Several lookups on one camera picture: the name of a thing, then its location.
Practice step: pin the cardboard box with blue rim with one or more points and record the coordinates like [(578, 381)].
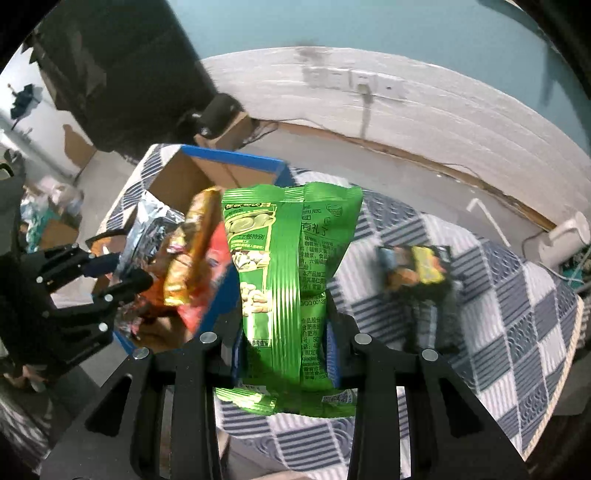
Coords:
[(171, 207)]

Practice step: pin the yellow gold snack bag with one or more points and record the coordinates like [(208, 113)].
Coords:
[(188, 244)]

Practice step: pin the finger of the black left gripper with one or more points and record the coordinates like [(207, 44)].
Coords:
[(59, 266), (104, 306)]

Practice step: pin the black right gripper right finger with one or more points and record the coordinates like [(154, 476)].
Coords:
[(452, 435)]

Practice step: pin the red orange snack bag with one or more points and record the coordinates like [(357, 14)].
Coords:
[(214, 267)]

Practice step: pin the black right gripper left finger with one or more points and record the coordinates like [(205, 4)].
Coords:
[(117, 436)]

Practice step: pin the black cabinet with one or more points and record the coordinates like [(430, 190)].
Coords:
[(125, 70)]

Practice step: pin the black snack bag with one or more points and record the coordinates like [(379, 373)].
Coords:
[(421, 278)]

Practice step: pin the white electric kettle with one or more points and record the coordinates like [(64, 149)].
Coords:
[(564, 241)]

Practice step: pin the blue white patterned tablecloth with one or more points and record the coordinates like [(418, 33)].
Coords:
[(520, 326)]

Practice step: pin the white wall socket strip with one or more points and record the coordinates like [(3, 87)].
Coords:
[(355, 81)]

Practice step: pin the green pea snack bag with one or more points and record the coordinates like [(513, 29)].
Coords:
[(286, 244)]

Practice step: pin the silver orange snack bag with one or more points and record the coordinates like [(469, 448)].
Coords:
[(154, 220)]

